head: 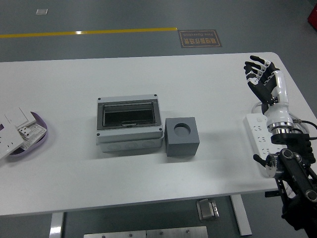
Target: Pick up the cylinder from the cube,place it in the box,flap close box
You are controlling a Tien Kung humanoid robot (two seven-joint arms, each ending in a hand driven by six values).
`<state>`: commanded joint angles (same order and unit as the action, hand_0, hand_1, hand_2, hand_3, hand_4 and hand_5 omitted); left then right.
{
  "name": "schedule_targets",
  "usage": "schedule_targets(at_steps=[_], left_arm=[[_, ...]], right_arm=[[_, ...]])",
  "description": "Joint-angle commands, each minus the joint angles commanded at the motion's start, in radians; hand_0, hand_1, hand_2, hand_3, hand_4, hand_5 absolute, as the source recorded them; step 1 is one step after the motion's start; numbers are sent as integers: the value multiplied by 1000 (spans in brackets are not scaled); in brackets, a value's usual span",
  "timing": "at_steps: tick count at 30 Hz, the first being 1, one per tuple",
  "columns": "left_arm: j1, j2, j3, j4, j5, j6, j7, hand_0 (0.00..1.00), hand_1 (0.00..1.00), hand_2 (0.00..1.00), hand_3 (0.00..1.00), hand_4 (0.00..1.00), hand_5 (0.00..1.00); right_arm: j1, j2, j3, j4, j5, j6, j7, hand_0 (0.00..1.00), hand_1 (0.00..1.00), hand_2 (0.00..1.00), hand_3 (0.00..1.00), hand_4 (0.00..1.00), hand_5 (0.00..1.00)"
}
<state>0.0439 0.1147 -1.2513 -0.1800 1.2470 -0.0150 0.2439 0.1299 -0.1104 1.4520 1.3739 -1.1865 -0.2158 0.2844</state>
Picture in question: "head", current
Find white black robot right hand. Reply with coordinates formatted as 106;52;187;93
243;55;294;126

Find grey electrical box clear lid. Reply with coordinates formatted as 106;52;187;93
96;93;164;153

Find grey cube with round hole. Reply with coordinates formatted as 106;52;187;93
164;117;200;157

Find white power strip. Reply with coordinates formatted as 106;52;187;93
243;113;280;178

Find red object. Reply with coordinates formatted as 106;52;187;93
307;4;317;27

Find white table leg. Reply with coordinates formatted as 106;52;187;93
49;212;64;238
230;195;253;236

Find silver metal floor hatch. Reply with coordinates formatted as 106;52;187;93
196;198;220;221

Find flat steel plate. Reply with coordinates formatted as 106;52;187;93
83;226;209;238

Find purple oval tray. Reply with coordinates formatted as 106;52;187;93
4;111;48;162

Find white socket modules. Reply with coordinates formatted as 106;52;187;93
16;122;48;151

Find large white socket panel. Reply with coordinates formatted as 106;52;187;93
0;123;25;161

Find white power strip cord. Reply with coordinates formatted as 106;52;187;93
252;101;310;134

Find white switch panel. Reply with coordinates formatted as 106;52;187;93
4;107;37;129

